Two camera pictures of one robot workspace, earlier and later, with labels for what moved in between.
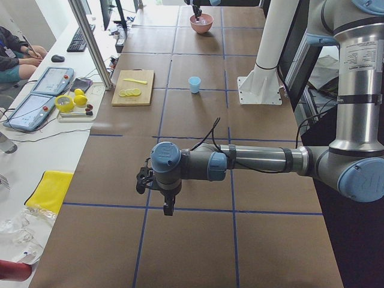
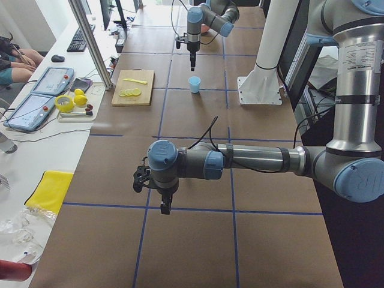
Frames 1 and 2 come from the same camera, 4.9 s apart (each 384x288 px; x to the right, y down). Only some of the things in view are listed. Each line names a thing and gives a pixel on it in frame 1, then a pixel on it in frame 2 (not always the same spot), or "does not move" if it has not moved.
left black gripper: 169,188 does not move
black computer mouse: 57,59 does not move
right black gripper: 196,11 -> 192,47
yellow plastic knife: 140,81 does not move
